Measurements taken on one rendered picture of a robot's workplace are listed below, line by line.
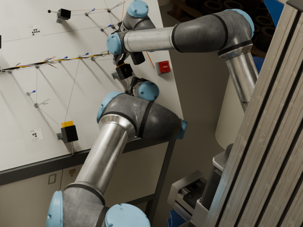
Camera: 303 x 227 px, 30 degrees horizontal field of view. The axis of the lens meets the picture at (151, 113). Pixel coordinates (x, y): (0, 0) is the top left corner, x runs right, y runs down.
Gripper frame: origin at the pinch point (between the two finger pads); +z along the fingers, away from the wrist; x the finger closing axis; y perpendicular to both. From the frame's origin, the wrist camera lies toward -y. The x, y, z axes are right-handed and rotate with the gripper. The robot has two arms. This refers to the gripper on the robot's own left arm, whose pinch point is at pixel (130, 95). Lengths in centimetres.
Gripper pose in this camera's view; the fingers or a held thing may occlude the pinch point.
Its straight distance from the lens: 243.2
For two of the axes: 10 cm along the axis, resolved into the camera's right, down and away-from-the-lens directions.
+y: 3.4, -9.4, 0.3
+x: -9.1, -3.4, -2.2
